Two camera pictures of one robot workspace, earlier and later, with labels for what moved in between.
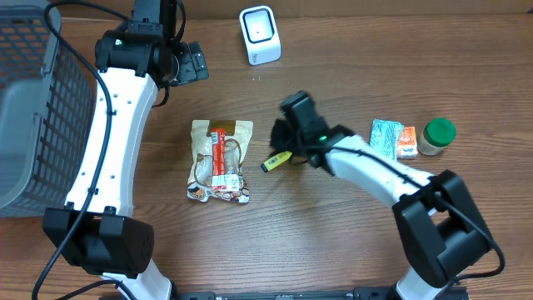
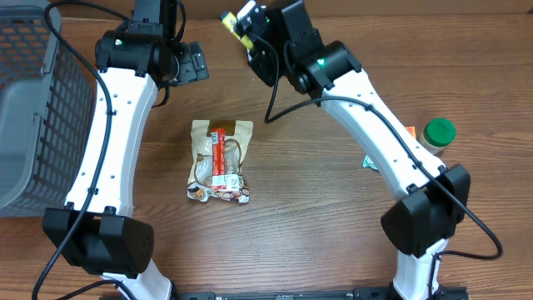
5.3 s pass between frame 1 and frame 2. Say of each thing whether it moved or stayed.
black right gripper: moved
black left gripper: stayed
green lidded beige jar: stayed
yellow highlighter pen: moved
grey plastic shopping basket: stayed
